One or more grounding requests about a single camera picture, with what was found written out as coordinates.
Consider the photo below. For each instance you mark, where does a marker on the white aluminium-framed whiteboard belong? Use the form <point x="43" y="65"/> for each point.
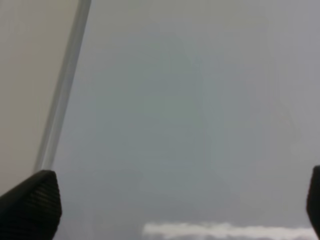
<point x="192" y="120"/>

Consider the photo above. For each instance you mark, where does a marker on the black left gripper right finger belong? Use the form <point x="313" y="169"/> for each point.
<point x="313" y="200"/>

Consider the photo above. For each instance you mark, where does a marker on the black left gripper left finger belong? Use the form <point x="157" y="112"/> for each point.
<point x="31" y="210"/>

